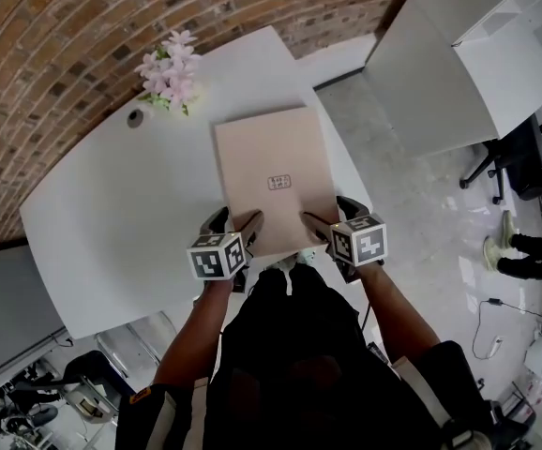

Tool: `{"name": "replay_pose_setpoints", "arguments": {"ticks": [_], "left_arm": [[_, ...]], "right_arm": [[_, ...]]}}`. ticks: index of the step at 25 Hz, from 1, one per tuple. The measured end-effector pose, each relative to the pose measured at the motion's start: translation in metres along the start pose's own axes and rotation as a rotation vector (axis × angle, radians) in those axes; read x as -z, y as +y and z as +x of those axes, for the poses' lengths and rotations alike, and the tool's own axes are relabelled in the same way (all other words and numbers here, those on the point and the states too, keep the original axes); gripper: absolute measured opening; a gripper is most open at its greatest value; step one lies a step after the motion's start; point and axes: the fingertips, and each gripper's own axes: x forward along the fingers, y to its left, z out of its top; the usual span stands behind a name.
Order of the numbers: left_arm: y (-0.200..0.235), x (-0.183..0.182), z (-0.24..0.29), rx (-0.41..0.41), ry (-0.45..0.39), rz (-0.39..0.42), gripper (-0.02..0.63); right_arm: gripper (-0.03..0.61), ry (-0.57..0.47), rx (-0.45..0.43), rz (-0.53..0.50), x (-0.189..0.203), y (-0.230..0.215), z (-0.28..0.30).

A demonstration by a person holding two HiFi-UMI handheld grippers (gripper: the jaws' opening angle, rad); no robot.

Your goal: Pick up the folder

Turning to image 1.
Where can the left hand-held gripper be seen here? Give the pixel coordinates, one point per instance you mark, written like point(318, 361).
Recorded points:
point(215, 258)

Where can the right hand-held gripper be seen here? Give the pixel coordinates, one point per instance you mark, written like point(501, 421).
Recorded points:
point(365, 242)

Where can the person's left forearm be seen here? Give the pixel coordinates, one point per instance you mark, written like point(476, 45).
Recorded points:
point(191, 331)

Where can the person's right forearm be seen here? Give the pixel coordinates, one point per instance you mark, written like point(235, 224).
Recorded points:
point(393, 307)

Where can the person's white right shoe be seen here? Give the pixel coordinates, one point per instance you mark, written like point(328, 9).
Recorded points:
point(306, 257)

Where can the person's black clothing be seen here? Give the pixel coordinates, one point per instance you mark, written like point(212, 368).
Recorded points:
point(299, 354)

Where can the transparent plastic chair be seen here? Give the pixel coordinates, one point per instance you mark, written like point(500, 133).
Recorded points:
point(135, 340)

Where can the pink artificial flower bunch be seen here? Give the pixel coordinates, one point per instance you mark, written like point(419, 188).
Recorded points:
point(170, 70)

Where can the white neighbouring table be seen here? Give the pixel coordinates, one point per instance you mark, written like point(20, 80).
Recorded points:
point(421, 64)

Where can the black office chair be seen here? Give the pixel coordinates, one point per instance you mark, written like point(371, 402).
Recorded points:
point(526, 157)

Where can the white power strip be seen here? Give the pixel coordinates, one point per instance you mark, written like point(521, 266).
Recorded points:
point(497, 346)

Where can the white desk with shelf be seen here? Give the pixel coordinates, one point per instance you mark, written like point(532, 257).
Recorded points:
point(510, 54)

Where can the white low table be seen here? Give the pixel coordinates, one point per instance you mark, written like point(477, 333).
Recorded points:
point(4, 307)

